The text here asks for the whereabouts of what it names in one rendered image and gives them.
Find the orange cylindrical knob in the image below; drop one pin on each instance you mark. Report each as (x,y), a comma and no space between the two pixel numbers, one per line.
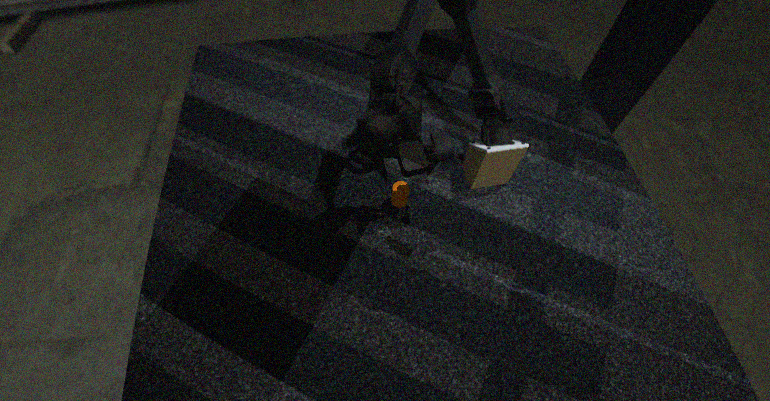
(400,193)

